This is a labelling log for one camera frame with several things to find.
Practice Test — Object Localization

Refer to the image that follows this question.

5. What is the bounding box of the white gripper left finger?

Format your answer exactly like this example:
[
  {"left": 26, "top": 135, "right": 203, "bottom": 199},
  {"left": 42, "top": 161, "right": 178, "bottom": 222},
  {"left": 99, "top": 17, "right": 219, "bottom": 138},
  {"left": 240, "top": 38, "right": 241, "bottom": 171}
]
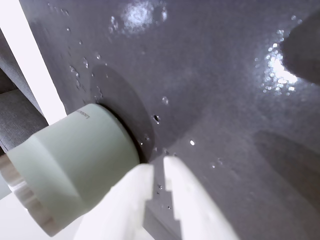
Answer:
[{"left": 74, "top": 163, "right": 154, "bottom": 240}]

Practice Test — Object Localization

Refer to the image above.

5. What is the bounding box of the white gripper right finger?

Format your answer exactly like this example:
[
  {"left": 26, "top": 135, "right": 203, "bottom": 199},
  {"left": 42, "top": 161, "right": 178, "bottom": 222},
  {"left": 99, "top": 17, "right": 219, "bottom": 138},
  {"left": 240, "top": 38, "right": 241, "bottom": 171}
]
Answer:
[{"left": 162, "top": 155, "right": 241, "bottom": 240}]

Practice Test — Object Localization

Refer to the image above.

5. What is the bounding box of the grey fabric sofa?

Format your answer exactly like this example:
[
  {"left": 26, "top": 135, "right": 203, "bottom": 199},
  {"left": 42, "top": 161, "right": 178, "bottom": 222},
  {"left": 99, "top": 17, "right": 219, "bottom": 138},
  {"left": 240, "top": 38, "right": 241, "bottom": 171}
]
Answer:
[{"left": 0, "top": 29, "right": 50, "bottom": 154}]

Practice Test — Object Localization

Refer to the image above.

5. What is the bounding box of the pale green cup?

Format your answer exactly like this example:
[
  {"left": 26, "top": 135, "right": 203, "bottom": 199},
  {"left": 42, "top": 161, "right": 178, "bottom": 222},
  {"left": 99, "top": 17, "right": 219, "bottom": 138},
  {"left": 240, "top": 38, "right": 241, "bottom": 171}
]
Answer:
[{"left": 0, "top": 102, "right": 140, "bottom": 238}]

